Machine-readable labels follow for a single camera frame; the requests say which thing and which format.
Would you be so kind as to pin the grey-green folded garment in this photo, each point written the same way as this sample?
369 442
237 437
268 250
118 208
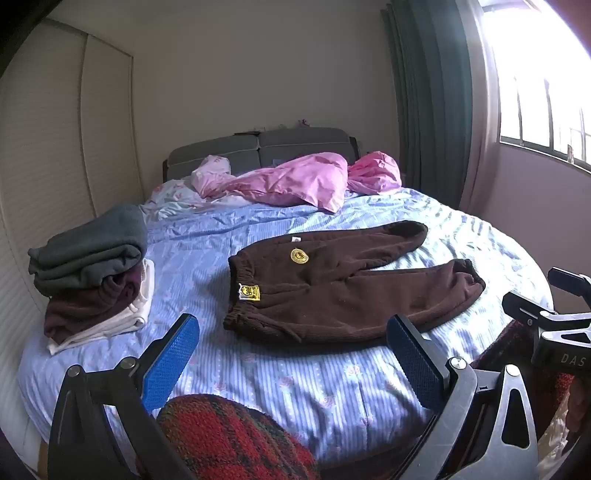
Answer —
92 251

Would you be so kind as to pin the white folded garment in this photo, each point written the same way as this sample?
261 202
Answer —
134 318

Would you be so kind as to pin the barred window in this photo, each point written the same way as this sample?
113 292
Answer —
540 83

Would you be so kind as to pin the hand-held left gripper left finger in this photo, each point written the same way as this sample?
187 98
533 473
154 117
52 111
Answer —
171 360

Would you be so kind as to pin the green curtain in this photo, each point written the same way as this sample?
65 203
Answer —
429 92

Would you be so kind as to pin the pink quilt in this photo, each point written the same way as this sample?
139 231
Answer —
295 180

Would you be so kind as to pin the person's red plaid trousers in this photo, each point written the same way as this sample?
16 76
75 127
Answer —
221 438

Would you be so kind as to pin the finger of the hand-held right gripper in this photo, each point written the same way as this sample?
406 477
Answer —
570 281
524 308

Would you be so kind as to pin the white wardrobe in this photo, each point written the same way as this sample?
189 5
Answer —
55 152

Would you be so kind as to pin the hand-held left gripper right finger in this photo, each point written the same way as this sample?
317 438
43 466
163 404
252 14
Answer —
415 364

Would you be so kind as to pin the maroon folded garment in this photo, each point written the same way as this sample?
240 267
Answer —
87 307

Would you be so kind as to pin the grey padded headboard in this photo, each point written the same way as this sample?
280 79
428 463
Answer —
295 143

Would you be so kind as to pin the pale floral pillow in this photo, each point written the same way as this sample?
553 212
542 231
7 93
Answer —
171 201

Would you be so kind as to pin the bed with blue floral sheet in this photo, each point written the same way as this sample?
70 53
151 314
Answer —
194 258

